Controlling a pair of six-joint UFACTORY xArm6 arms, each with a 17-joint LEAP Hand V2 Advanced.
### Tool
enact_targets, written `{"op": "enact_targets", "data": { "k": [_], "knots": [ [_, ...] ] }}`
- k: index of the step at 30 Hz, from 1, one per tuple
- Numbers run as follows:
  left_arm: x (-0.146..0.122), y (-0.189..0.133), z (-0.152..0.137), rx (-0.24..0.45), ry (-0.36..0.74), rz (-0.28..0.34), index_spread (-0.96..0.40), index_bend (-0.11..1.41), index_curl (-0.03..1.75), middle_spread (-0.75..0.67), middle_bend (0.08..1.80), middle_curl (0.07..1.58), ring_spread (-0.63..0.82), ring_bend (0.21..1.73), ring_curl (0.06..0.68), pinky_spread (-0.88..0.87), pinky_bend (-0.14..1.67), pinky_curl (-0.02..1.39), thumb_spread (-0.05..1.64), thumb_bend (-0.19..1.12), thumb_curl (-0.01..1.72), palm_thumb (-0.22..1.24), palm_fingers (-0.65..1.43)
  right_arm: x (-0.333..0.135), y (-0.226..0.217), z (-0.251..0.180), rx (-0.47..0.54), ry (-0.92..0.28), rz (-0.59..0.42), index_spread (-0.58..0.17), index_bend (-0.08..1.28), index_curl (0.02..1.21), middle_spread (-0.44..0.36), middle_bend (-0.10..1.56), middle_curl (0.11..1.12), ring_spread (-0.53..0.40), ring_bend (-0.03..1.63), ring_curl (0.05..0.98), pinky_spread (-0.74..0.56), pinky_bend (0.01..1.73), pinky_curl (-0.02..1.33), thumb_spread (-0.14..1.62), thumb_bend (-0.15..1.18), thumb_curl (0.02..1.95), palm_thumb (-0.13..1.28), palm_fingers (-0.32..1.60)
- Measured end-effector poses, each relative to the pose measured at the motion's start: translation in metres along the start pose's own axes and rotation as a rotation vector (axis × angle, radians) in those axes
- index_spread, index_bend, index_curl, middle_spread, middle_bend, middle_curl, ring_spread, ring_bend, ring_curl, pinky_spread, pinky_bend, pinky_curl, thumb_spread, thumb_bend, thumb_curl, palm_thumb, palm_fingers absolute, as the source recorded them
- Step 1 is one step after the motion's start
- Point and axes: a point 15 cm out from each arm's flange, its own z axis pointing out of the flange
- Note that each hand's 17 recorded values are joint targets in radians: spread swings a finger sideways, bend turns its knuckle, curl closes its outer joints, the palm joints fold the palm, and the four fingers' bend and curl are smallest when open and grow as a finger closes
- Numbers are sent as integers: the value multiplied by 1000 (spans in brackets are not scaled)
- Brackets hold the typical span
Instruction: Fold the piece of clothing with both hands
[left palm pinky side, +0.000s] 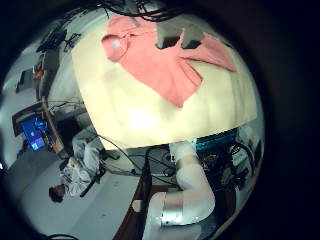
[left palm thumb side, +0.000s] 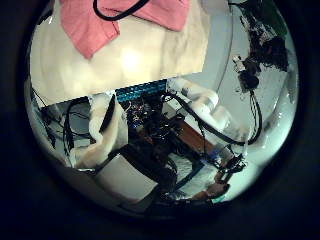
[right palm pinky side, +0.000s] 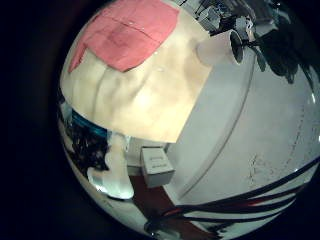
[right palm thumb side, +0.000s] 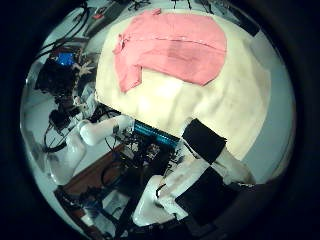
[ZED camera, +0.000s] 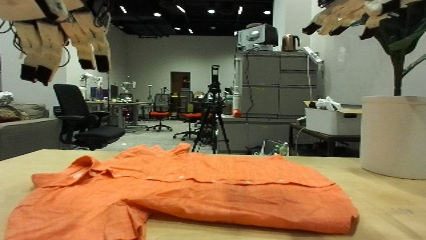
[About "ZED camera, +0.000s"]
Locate orange button shirt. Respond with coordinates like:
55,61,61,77
4,143,361,240

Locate white power strip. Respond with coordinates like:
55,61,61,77
302,46,325,64

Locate copper kettle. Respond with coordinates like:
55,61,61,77
281,33,302,53

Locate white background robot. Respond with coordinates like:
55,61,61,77
78,73,104,99

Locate green leafy plant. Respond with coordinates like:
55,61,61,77
361,3,426,98

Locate grey boxy monitor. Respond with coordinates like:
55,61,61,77
237,23,280,52

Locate white cloth bundle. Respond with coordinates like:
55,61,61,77
0,91,15,107

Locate black office chair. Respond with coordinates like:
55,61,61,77
52,83,126,151

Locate brown sofa cushion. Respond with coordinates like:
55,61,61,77
0,102,49,123

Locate tall grey cabinet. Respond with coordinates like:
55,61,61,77
241,49,325,119

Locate wooden office desk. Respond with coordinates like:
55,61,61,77
85,100,152,129

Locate white plastic bag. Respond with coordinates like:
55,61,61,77
315,96,343,112

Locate grey sofa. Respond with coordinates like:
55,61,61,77
0,103,63,162

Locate white storage box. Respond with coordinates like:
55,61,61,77
305,107,363,136

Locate brown door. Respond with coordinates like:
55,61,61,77
170,71,192,96

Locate orange seat office chair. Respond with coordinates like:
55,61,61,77
146,93,174,133
172,91,204,141

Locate black side table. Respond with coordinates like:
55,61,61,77
289,123,362,158

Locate low grey cabinet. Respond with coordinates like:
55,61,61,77
217,116,303,155

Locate bag with bottles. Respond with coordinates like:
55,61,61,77
260,139,290,156

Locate black camera tripod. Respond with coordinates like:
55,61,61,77
190,64,232,155

